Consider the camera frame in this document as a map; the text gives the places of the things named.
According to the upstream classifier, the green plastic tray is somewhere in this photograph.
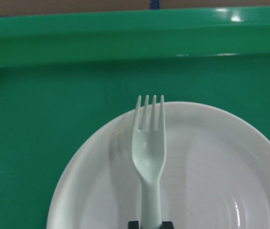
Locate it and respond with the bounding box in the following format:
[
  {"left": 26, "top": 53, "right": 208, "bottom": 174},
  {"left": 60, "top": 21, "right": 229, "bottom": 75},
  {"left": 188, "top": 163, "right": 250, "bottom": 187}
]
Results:
[{"left": 0, "top": 7, "right": 270, "bottom": 229}]

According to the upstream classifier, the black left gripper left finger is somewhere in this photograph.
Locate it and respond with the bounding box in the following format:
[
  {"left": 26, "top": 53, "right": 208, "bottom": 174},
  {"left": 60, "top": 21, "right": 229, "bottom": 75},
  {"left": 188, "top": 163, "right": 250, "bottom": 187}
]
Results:
[{"left": 128, "top": 221, "right": 141, "bottom": 229}]

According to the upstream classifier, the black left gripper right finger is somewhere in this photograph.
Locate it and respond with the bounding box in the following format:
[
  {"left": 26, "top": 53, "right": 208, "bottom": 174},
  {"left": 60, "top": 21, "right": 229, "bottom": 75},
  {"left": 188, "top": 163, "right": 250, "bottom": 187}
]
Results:
[{"left": 161, "top": 221, "right": 174, "bottom": 229}]

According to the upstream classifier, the white round plate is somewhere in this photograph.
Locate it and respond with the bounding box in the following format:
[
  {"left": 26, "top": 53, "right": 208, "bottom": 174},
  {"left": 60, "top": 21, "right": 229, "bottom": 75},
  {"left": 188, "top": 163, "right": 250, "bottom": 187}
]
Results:
[{"left": 47, "top": 102, "right": 270, "bottom": 229}]

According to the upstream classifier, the pale mint plastic fork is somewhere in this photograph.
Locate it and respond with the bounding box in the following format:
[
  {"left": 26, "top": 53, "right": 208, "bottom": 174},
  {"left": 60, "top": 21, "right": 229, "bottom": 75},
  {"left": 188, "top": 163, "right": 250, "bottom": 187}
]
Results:
[{"left": 131, "top": 95, "right": 166, "bottom": 229}]

